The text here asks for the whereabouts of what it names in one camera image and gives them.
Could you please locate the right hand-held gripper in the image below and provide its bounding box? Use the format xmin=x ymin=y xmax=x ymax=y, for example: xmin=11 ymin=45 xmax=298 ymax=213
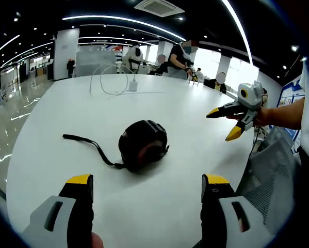
xmin=206 ymin=80 xmax=264 ymax=142

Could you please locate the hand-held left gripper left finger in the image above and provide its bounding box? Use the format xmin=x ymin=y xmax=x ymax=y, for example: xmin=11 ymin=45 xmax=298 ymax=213
xmin=21 ymin=174 xmax=94 ymax=248

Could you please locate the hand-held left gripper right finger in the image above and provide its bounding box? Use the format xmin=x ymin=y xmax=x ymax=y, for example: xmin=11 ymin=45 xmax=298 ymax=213
xmin=200 ymin=174 xmax=276 ymax=248

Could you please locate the black tape measure with strap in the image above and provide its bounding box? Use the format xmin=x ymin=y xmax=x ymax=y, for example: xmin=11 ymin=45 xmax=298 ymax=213
xmin=62 ymin=119 xmax=170 ymax=173

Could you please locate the person's right forearm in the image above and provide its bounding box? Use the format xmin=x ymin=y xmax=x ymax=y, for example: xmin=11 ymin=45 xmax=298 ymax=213
xmin=267 ymin=97 xmax=306 ymax=130

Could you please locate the blue and white poster board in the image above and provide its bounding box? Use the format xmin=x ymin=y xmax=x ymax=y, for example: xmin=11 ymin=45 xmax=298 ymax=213
xmin=276 ymin=79 xmax=306 ymax=145

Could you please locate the grey mesh office chair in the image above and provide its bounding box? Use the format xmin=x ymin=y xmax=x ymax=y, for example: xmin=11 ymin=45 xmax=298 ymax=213
xmin=235 ymin=126 xmax=304 ymax=235

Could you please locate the person's body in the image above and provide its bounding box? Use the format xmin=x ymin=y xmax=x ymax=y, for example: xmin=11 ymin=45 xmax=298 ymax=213
xmin=297 ymin=60 xmax=309 ymax=166

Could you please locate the grey partition screen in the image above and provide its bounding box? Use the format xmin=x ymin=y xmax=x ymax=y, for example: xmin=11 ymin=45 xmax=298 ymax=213
xmin=75 ymin=48 xmax=118 ymax=78

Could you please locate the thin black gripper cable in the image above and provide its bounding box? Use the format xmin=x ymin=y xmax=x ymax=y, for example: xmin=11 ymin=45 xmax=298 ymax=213
xmin=248 ymin=126 xmax=261 ymax=158

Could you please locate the white charger with cable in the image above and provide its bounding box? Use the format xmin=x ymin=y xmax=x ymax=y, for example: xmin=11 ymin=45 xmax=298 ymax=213
xmin=89 ymin=63 xmax=140 ymax=97

